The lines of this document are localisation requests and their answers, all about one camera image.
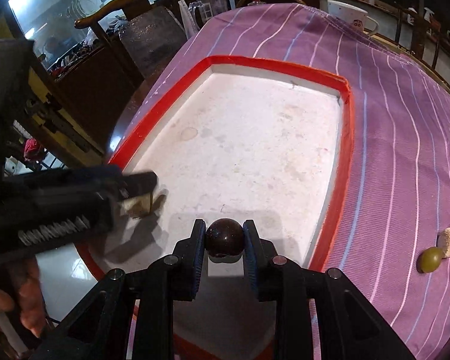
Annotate beige foam chunk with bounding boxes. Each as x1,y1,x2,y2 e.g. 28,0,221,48
121,193,167,219

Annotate dark purple plum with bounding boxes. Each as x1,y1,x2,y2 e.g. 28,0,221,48
204,218,245,258

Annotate green grape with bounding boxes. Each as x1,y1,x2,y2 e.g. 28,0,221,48
417,246,443,274

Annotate white foam ball piece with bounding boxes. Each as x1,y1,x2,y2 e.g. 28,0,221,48
436,227,450,258

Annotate left hand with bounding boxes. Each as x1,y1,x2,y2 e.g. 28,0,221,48
0,258,46,338

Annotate red rimmed white tray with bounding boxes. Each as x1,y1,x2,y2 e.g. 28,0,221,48
78,55,354,278

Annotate wooden chair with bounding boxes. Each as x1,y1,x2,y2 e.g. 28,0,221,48
73,0,190,91

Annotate purple striped tablecloth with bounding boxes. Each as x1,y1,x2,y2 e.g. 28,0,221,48
126,3,450,359

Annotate clear glass pitcher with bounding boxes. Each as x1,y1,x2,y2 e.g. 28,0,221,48
188,0,229,29

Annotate white ceramic mug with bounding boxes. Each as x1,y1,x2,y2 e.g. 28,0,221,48
328,0,380,36

